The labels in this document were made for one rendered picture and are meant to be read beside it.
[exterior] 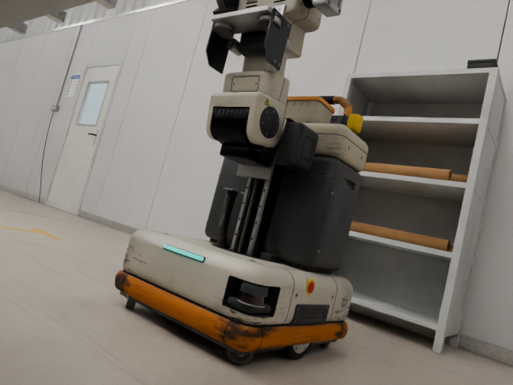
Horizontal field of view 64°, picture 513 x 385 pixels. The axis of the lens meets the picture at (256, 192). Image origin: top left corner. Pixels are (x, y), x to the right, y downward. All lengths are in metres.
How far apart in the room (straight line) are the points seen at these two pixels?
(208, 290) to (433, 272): 1.89
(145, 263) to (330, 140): 0.76
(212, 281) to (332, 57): 2.74
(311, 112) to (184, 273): 0.77
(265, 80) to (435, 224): 1.81
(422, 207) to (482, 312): 0.72
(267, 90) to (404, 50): 2.16
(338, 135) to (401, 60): 1.97
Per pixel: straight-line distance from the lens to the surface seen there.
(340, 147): 1.45
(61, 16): 1.33
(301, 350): 1.42
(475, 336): 2.82
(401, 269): 2.90
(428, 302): 2.85
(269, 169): 1.44
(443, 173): 2.50
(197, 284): 1.24
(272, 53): 1.34
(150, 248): 1.42
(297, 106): 1.65
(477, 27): 3.34
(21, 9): 0.49
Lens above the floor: 0.37
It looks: 5 degrees up
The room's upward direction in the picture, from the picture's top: 14 degrees clockwise
